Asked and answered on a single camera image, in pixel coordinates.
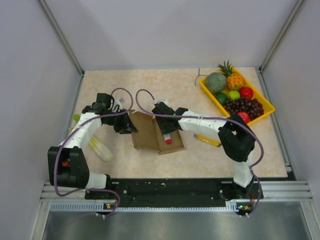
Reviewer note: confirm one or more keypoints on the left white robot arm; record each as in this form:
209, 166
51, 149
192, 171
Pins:
77, 175

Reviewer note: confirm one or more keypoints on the red apple front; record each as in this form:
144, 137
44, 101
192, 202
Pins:
245, 116

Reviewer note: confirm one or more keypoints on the red lychee bunch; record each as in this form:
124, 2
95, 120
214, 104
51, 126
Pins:
66, 163

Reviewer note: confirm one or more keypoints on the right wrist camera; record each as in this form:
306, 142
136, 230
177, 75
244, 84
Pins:
165, 101

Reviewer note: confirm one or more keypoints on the white slotted cable duct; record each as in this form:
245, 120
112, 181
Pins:
102, 207

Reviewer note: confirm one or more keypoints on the light green lime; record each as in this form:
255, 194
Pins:
233, 95

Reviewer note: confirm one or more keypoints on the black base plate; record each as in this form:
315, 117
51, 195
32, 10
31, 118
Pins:
181, 192

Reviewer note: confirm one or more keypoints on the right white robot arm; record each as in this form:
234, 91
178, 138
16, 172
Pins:
231, 132

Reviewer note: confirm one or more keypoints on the purple grape bunch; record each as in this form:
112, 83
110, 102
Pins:
251, 106

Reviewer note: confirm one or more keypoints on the red apple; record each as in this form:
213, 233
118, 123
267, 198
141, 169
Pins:
245, 116
246, 92

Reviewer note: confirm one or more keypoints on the brown cardboard express box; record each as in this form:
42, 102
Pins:
149, 136

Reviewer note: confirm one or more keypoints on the white tube red cap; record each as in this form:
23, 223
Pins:
167, 139

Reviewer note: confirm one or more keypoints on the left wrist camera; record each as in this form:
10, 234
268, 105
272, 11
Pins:
116, 104

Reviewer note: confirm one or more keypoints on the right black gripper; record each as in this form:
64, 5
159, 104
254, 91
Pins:
164, 130

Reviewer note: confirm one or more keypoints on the pineapple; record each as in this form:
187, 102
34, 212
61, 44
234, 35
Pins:
234, 80

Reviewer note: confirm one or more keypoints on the yellow utility knife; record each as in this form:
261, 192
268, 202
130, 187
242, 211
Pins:
207, 140

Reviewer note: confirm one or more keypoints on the green melon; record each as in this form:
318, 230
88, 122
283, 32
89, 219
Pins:
215, 82

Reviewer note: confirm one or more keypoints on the yellow plastic tray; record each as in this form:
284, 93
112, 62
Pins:
267, 107

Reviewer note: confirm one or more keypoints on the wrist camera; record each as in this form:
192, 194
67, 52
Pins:
165, 101
116, 104

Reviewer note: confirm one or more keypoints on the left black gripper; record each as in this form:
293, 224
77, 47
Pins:
126, 126

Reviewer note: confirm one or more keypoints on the dark green lime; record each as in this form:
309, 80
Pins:
221, 98

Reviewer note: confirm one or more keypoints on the green celery stalk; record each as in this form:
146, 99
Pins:
100, 149

